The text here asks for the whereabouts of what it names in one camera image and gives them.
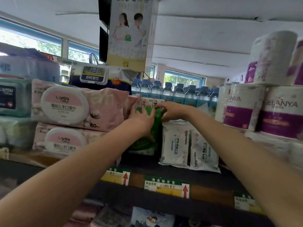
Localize teal lidded wipes pack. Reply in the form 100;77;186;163
0;115;37;150

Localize white baby wipes packets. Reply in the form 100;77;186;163
194;101;216;117

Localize person's left forearm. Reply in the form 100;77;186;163
0;120;142;227

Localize dark metal shelf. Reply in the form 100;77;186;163
0;139;275;227

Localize teal Liyou wipes pack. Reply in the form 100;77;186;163
0;78;33;118

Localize black wall monitor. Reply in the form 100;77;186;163
98;0;112;27
99;26;109;63

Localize stack of purple-label toilet rolls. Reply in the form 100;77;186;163
214;30;303;174

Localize person's right hand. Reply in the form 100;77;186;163
154;101;196;123

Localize row of pale tissue packs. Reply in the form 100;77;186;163
64;202;228;227

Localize row of blue-capped water bottles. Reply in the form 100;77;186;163
131;79;220;109

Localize pink wipes pack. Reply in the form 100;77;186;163
31;79;142;133
33;123;107;156

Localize large pale blue tissue pack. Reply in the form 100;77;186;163
0;48;61;84

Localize pillar poster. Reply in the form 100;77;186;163
106;0;159;73

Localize blue framed window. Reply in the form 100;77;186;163
163;69;205;89
0;18;100;64

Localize person's right forearm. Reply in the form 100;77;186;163
187;107;303;227

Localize person's left hand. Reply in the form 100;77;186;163
127;107;157;143

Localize navy kitchen wipes pack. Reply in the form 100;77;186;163
68;65;139;95

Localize grey electric fan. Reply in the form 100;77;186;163
89;52;100;65

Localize wall poster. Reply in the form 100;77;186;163
223;72;247;84

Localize red sign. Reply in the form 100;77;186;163
39;52;58;62

